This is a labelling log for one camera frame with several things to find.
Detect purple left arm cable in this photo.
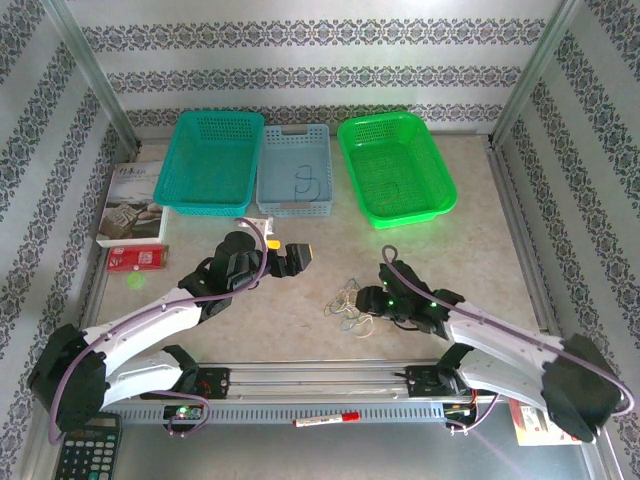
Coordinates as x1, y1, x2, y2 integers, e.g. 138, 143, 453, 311
47, 216, 269, 446

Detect black calculator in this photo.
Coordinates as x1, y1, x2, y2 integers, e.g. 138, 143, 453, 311
53, 412, 124, 480

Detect grey slotted cable duct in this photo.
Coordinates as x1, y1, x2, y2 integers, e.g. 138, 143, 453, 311
119, 401, 449, 426

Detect dark blue thin cable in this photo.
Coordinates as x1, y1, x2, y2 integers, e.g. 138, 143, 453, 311
292, 164, 323, 203

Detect light blue plastic basket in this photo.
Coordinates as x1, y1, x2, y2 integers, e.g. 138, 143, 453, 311
255, 123, 332, 220

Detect aluminium side rail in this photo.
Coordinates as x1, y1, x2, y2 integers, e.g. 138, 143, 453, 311
74, 239, 119, 351
485, 144, 561, 334

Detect book with photo cover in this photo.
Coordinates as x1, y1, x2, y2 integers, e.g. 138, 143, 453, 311
95, 159, 169, 249

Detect light blue thin cable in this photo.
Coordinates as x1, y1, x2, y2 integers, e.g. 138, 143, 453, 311
339, 318, 375, 337

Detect metal frame post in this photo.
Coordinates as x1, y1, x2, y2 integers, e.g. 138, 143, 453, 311
39, 0, 142, 151
488, 0, 585, 147

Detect red capped white marker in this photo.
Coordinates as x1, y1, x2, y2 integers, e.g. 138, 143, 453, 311
292, 410, 362, 429

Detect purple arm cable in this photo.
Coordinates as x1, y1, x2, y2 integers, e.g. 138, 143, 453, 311
381, 243, 636, 435
47, 216, 269, 446

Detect green plastic basket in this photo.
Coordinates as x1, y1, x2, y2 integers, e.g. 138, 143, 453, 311
337, 110, 459, 230

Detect teal plastic basket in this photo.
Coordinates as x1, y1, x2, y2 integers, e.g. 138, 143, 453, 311
152, 109, 266, 218

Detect white thin cable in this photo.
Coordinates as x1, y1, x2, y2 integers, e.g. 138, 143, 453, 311
332, 284, 362, 321
348, 312, 376, 339

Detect small red box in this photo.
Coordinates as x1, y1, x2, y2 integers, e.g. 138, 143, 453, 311
105, 243, 170, 274

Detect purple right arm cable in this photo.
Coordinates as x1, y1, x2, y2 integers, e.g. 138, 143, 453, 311
381, 243, 636, 435

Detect red and white package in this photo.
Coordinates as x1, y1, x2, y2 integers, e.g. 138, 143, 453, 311
509, 399, 576, 447

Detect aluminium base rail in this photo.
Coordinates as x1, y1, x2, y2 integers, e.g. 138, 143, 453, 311
197, 360, 454, 401

